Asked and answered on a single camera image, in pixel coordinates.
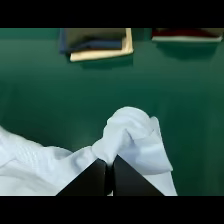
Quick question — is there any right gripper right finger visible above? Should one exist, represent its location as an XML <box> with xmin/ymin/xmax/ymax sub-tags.
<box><xmin>112</xmin><ymin>154</ymin><xmax>166</xmax><ymax>197</ymax></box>

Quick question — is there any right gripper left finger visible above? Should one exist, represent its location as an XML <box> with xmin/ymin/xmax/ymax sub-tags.
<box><xmin>55</xmin><ymin>158</ymin><xmax>108</xmax><ymax>197</ymax></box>

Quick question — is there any white shirt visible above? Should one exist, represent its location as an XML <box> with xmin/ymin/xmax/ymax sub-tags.
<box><xmin>0</xmin><ymin>106</ymin><xmax>178</xmax><ymax>197</ymax></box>

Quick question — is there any dark blue garment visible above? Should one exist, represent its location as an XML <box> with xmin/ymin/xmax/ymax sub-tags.
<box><xmin>59</xmin><ymin>28</ymin><xmax>123</xmax><ymax>55</ymax></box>

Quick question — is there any olive green garment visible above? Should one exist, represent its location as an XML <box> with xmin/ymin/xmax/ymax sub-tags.
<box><xmin>64</xmin><ymin>27</ymin><xmax>128</xmax><ymax>48</ymax></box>

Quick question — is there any white garment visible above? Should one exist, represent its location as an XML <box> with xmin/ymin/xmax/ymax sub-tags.
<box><xmin>151</xmin><ymin>35</ymin><xmax>224</xmax><ymax>44</ymax></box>

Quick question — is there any dark red garment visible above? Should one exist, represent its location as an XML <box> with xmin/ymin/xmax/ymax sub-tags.
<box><xmin>151</xmin><ymin>27</ymin><xmax>224</xmax><ymax>39</ymax></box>

